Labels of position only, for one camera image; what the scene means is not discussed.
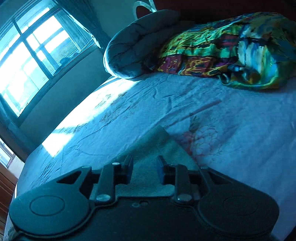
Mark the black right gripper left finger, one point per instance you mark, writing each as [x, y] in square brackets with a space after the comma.
[111, 175]

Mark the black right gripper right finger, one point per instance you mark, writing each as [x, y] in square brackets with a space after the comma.
[177, 175]

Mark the bed with floral white sheet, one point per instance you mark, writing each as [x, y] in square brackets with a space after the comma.
[246, 135]

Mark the brown wooden door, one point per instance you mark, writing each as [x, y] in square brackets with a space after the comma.
[8, 183]

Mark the rolled blue-white quilt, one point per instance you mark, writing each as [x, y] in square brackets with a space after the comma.
[133, 51]

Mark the colourful patterned pillow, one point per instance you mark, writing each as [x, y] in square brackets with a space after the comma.
[253, 51]

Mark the right teal curtain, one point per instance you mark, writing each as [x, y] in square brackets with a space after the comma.
[84, 13]

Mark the red and white headboard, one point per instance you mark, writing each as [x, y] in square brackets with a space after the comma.
[216, 9]

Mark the large window with frame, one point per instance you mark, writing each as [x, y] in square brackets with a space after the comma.
[39, 44]

